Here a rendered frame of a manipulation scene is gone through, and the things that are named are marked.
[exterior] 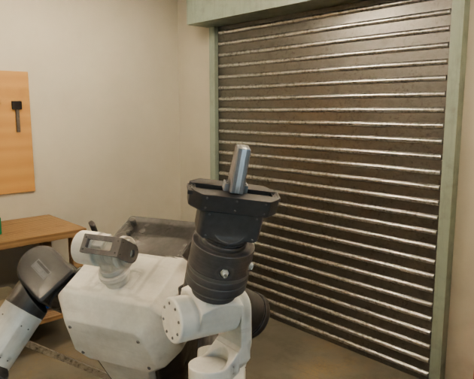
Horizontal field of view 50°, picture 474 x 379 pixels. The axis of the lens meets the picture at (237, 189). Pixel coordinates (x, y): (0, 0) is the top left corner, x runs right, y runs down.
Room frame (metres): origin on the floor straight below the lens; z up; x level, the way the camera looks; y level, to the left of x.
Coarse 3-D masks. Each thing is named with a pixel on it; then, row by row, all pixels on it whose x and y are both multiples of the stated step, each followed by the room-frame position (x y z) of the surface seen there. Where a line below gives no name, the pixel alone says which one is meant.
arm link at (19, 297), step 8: (16, 288) 1.06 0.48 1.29; (24, 288) 1.05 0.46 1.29; (8, 296) 1.05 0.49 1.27; (16, 296) 1.04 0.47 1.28; (24, 296) 1.04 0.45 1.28; (32, 296) 1.06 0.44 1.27; (16, 304) 1.03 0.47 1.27; (24, 304) 1.03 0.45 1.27; (32, 304) 1.04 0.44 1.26; (40, 304) 1.08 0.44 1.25; (32, 312) 1.04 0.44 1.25; (40, 312) 1.05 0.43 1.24
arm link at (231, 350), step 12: (240, 324) 0.71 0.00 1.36; (228, 336) 0.73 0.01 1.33; (240, 336) 0.71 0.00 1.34; (216, 348) 0.74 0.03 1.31; (228, 348) 0.72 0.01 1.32; (240, 348) 0.70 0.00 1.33; (192, 360) 0.72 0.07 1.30; (204, 360) 0.72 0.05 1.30; (216, 360) 0.72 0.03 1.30; (228, 360) 0.70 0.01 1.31; (240, 360) 0.70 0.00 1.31; (192, 372) 0.69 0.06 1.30; (204, 372) 0.68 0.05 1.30; (216, 372) 0.68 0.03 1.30; (228, 372) 0.69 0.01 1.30
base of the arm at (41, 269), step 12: (36, 252) 1.08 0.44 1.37; (48, 252) 1.08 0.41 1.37; (24, 264) 1.06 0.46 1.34; (36, 264) 1.06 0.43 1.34; (48, 264) 1.06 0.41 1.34; (60, 264) 1.06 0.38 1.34; (24, 276) 1.05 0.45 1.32; (36, 276) 1.05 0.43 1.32; (48, 276) 1.05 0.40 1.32; (60, 276) 1.04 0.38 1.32; (36, 288) 1.03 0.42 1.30; (48, 288) 1.03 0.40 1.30; (60, 288) 1.05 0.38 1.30; (48, 300) 1.04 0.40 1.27; (60, 312) 1.12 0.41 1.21
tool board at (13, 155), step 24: (0, 72) 3.76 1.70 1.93; (24, 72) 3.88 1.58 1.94; (0, 96) 3.75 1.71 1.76; (24, 96) 3.87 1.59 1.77; (0, 120) 3.74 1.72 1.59; (24, 120) 3.86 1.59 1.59; (0, 144) 3.74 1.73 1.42; (24, 144) 3.85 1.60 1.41; (0, 168) 3.73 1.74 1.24; (24, 168) 3.84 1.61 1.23; (0, 192) 3.72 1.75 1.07
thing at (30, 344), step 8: (32, 344) 2.54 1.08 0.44; (40, 352) 2.57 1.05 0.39; (48, 352) 2.60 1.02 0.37; (56, 352) 2.66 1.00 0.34; (64, 360) 2.66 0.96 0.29; (72, 360) 2.69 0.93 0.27; (80, 368) 2.72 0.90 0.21; (88, 368) 2.75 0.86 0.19; (96, 368) 2.82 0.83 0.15; (104, 376) 2.82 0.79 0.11
